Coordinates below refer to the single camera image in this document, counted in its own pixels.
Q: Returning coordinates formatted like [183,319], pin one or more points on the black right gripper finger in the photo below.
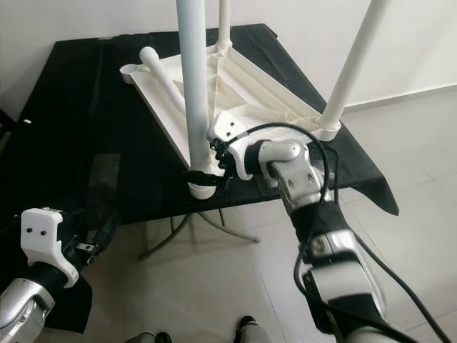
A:
[201,177]

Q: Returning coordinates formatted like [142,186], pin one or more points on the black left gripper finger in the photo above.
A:
[110,229]

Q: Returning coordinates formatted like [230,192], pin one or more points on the white plastic table leg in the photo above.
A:
[161,75]
[193,71]
[225,21]
[357,64]

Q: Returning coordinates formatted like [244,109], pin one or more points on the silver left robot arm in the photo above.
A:
[28,307]

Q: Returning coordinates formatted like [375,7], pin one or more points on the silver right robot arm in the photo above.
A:
[285,168]

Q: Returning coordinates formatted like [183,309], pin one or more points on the white plastic children table top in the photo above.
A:
[264,89]

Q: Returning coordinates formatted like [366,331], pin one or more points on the curved metal table leg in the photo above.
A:
[166,237]
[225,229]

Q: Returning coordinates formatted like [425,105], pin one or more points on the black tablecloth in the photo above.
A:
[64,143]

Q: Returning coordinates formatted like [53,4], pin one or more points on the grey robot left foot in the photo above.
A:
[148,337]

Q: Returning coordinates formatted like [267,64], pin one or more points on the grey robot foot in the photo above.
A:
[251,330]
[148,337]

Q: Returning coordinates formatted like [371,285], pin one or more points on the grey robot right foot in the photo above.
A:
[251,330]

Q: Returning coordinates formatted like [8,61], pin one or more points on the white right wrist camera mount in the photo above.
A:
[227,125]

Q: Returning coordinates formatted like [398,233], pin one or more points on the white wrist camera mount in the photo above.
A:
[43,236]
[227,125]

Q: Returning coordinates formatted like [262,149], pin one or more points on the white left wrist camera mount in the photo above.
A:
[43,236]

